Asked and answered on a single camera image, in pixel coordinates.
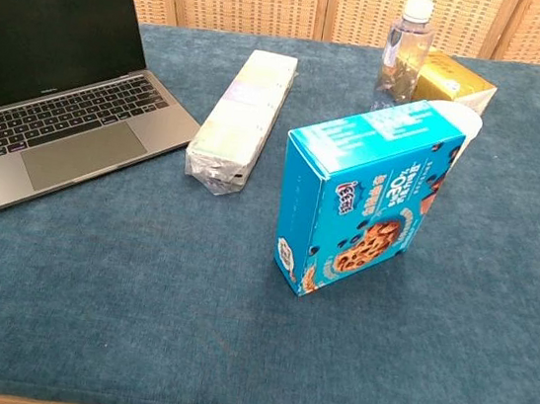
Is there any white paper cup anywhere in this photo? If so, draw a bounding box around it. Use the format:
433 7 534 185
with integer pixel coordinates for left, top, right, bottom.
424 97 486 161

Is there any gold cardboard box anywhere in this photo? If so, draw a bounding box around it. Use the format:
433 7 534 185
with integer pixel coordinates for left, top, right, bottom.
410 44 502 118

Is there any plastic-wrapped tissue pack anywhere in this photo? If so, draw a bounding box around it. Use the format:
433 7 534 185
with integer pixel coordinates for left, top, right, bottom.
180 41 301 205

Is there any grey laptop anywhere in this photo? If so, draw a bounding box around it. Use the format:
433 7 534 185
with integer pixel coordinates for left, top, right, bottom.
0 0 219 254

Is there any clear plastic water bottle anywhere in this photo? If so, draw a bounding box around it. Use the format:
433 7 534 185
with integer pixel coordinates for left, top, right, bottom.
371 0 437 117

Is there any blue cookie box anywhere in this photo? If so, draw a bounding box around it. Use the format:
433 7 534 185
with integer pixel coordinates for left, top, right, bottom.
267 82 471 316

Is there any blue table mat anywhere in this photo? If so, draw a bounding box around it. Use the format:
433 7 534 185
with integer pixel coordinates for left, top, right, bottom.
0 0 540 404

